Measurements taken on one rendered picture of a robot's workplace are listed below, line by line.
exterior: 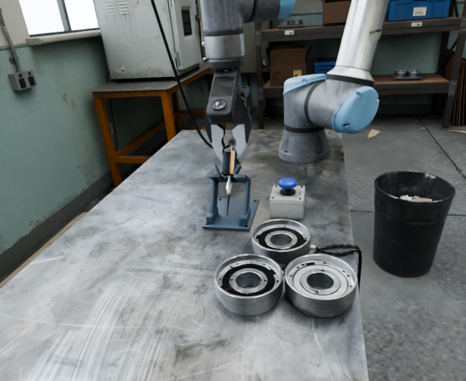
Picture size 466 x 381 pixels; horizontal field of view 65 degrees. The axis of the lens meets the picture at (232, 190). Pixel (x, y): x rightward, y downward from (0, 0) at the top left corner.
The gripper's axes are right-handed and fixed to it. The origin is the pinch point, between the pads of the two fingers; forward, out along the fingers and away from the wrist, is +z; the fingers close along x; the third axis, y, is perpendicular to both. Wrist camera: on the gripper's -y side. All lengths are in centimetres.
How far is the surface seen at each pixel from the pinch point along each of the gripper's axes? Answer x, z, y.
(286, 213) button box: -11.9, 10.8, -3.0
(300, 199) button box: -14.8, 7.5, -2.5
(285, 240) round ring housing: -12.7, 10.6, -13.4
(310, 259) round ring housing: -17.4, 8.8, -21.0
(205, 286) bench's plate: -0.5, 12.1, -25.8
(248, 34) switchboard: 60, -4, 356
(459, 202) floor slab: -107, 92, 161
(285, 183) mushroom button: -11.5, 4.8, -1.0
